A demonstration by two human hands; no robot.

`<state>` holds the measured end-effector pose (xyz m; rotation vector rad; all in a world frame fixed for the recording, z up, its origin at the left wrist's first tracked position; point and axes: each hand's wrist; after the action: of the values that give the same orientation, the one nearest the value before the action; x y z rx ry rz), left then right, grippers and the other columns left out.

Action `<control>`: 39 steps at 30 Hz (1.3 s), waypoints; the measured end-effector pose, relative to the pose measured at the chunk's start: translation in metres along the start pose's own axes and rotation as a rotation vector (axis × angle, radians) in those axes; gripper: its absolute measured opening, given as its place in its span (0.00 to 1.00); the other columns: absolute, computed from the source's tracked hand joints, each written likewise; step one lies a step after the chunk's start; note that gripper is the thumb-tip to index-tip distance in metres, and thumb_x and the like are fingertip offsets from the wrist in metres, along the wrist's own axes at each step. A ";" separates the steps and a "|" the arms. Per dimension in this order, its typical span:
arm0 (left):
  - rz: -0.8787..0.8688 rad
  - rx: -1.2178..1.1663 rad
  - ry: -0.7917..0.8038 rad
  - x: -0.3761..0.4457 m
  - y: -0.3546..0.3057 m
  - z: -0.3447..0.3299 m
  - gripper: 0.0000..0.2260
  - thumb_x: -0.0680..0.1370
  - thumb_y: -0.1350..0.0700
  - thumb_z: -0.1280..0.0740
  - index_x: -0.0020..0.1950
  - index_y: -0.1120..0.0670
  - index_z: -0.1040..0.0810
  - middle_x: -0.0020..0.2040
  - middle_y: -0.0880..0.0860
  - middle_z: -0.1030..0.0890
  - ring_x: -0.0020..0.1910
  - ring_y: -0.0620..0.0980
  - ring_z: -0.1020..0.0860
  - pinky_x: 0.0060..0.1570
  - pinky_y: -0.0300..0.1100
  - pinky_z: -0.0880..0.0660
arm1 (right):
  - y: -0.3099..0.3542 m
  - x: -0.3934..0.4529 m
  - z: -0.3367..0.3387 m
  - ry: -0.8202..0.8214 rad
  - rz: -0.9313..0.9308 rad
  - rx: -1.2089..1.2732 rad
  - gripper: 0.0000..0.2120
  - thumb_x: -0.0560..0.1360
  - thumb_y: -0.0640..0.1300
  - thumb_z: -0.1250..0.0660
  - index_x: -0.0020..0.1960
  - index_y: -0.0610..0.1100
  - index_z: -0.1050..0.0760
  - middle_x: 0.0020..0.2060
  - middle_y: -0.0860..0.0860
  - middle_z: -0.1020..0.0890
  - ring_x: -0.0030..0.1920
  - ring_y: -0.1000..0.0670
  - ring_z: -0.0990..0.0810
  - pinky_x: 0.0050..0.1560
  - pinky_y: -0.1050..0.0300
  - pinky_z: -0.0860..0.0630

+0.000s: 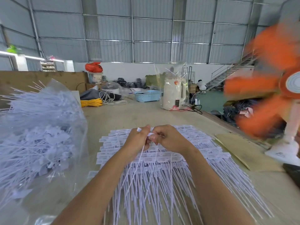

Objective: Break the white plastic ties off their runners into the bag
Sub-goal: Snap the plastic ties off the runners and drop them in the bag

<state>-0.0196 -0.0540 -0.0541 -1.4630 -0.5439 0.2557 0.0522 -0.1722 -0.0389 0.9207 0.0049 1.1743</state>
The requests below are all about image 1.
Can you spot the person's left hand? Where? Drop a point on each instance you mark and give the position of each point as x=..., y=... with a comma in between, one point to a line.
x=134, y=141

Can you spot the person's right hand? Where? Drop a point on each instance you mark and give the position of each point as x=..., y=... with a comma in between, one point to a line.
x=172, y=138

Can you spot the person's right thumb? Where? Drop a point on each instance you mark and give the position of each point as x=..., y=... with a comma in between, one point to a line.
x=156, y=132

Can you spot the person's left thumb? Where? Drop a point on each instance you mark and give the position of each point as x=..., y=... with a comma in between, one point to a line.
x=144, y=130

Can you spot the white plastic tag tie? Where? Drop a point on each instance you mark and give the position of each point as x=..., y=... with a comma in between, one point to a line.
x=138, y=159

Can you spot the person's left forearm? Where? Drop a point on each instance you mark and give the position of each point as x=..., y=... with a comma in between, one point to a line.
x=98, y=189

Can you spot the person's right forearm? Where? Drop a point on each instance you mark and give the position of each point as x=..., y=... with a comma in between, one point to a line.
x=211, y=185

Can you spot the blue plastic basket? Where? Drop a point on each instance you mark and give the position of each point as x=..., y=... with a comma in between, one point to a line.
x=147, y=95

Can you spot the white appliance in plastic bag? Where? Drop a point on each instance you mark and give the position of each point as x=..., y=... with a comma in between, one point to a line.
x=173, y=91

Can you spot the heap of black parts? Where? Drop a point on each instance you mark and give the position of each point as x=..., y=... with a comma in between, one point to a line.
x=127, y=83

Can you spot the olive green bag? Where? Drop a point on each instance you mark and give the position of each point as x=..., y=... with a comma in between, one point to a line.
x=153, y=80

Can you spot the brown cardboard box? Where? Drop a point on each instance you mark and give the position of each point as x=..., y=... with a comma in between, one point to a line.
x=192, y=88

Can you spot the pile of white tag ties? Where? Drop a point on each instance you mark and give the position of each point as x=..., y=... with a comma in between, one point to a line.
x=211, y=161

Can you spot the grey fabric bag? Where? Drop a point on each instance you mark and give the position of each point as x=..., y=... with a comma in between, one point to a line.
x=90, y=94

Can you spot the black metal rack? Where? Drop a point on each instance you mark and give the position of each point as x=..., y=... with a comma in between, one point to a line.
x=191, y=73

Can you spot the red plastic bag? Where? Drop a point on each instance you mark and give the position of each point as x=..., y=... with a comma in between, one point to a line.
x=93, y=67

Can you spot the pile of dark garments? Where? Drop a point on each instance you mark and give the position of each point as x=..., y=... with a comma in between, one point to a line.
x=236, y=112

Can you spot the brown cardboard sheet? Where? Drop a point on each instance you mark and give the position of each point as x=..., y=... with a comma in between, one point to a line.
x=243, y=151

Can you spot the metal staircase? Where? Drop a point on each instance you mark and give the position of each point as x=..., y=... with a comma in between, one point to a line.
x=228, y=72

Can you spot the clear bag of tag ties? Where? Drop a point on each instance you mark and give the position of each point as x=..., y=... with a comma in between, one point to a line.
x=35, y=142

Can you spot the brown wooden board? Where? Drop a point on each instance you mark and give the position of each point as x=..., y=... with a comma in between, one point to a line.
x=42, y=79

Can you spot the white storage shelf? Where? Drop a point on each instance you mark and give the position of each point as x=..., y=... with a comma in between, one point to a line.
x=48, y=65

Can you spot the orange bladed white fan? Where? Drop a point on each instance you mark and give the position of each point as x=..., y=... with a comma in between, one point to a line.
x=269, y=74

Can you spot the black flat device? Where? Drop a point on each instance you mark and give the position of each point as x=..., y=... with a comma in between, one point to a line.
x=293, y=171

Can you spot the green object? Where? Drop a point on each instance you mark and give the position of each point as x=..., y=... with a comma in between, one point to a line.
x=12, y=49

